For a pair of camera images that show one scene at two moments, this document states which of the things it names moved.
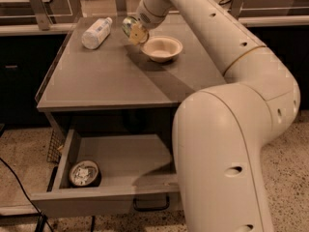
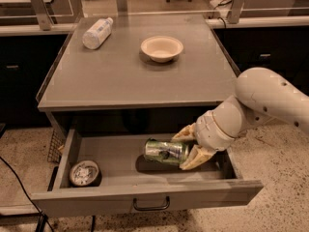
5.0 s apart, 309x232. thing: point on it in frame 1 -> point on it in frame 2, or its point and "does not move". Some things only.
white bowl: [161, 48] does not move
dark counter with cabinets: [29, 53] does not move
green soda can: [126, 25] -> [165, 152]
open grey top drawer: [112, 173] does not move
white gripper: [145, 17] -> [209, 131]
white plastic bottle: [97, 34] does not move
